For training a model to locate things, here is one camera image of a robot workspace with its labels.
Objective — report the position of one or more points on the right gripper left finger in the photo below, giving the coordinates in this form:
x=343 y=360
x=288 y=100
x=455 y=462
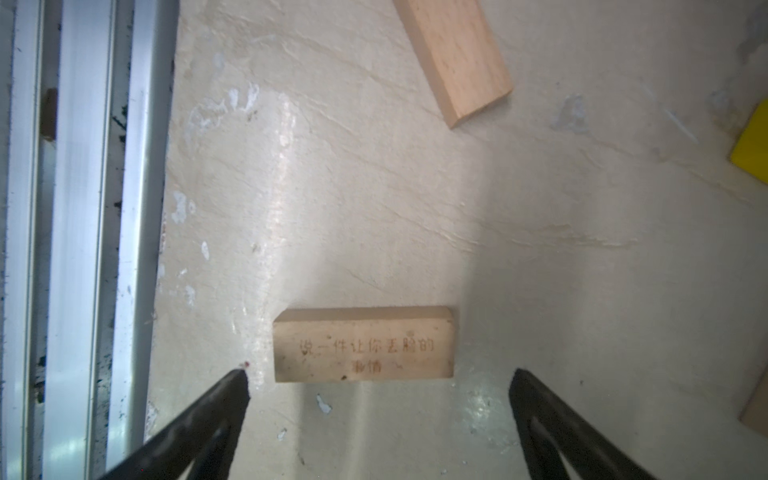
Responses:
x=200 y=442

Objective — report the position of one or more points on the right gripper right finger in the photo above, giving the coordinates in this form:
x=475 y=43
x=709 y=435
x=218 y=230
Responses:
x=552 y=435

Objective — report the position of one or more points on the wood block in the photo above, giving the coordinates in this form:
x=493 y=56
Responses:
x=458 y=54
x=364 y=344

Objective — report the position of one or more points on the wood block angled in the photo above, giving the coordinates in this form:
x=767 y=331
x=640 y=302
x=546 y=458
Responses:
x=755 y=413

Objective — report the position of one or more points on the yellow cube block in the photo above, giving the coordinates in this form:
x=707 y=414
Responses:
x=750 y=152

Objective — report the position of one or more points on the aluminium mounting rail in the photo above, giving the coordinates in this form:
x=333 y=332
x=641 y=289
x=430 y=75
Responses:
x=86 y=93

